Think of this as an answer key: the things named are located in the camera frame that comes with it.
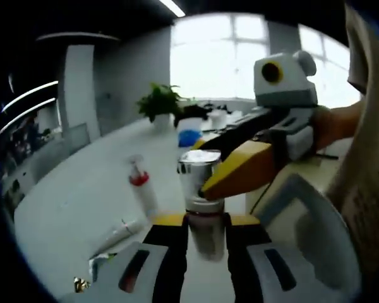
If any curved ceiling light strip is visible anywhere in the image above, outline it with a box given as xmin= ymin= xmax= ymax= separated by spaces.
xmin=0 ymin=97 xmax=57 ymax=136
xmin=1 ymin=80 xmax=59 ymax=114

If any blue white tissue box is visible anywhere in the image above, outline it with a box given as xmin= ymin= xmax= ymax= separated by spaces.
xmin=176 ymin=116 xmax=203 ymax=148

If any straight ceiling light strip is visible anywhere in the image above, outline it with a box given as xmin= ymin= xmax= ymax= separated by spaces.
xmin=159 ymin=0 xmax=186 ymax=17

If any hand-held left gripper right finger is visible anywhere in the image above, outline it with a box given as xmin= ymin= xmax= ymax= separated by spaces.
xmin=222 ymin=213 xmax=307 ymax=303

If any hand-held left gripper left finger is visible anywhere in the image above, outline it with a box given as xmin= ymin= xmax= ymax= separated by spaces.
xmin=91 ymin=213 xmax=190 ymax=303

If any small white desk container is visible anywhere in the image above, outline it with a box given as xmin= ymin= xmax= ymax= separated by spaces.
xmin=208 ymin=110 xmax=229 ymax=131

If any potted green plant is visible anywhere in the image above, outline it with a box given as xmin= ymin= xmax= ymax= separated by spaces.
xmin=135 ymin=82 xmax=186 ymax=131

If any white pump bottle red collar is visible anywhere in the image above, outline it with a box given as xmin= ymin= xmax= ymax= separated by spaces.
xmin=128 ymin=153 xmax=161 ymax=219

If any thin dark cable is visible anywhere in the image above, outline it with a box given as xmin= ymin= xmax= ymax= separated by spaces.
xmin=252 ymin=182 xmax=273 ymax=215

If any gold skincare sachet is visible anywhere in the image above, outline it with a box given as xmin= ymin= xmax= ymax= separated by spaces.
xmin=73 ymin=276 xmax=92 ymax=294

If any white skincare bottle clear cap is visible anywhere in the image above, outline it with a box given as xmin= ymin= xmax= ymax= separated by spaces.
xmin=176 ymin=150 xmax=232 ymax=262

